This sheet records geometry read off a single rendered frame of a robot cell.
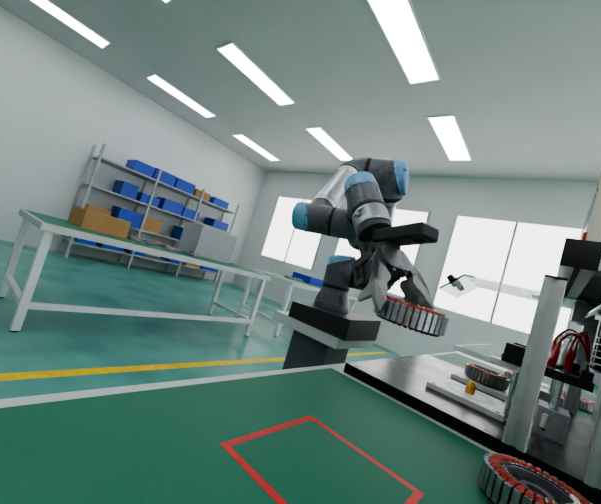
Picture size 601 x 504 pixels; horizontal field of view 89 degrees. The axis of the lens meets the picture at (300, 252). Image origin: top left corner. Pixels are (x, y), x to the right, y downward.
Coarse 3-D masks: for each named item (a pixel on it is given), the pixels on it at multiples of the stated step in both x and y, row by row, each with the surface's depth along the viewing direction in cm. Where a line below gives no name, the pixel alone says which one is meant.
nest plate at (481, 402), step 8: (432, 384) 69; (440, 384) 71; (448, 384) 73; (456, 384) 76; (440, 392) 68; (448, 392) 67; (456, 392) 68; (464, 392) 70; (480, 392) 75; (456, 400) 66; (464, 400) 65; (472, 400) 65; (480, 400) 67; (488, 400) 70; (496, 400) 72; (480, 408) 63; (488, 408) 63; (496, 408) 65; (496, 416) 61
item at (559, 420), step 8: (536, 408) 64; (544, 408) 60; (552, 408) 60; (560, 408) 63; (536, 416) 60; (552, 416) 59; (560, 416) 58; (568, 416) 58; (536, 424) 60; (552, 424) 59; (560, 424) 58; (568, 424) 57; (536, 432) 60; (544, 432) 59; (552, 432) 59; (560, 432) 58; (552, 440) 58; (560, 440) 58
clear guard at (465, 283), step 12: (468, 276) 87; (444, 288) 92; (456, 288) 97; (468, 288) 103; (492, 288) 98; (504, 288) 89; (516, 288) 82; (528, 288) 78; (564, 300) 78; (576, 300) 72
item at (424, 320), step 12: (396, 300) 47; (384, 312) 47; (396, 312) 46; (408, 312) 45; (420, 312) 45; (432, 312) 45; (408, 324) 45; (420, 324) 44; (432, 324) 44; (444, 324) 46
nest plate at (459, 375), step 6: (456, 372) 92; (462, 372) 95; (456, 378) 88; (462, 378) 87; (468, 378) 88; (480, 384) 85; (486, 390) 83; (492, 390) 82; (498, 390) 84; (504, 390) 87; (498, 396) 81; (504, 396) 80
